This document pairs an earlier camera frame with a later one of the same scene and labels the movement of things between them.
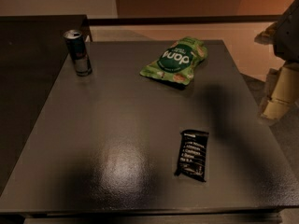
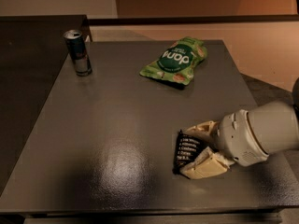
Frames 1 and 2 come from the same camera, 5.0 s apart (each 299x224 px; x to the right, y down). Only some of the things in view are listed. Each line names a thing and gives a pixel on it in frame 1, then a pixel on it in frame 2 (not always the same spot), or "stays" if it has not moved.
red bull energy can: [78, 50] stays
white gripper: [290, 36] -> [237, 138]
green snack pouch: [178, 62] stays
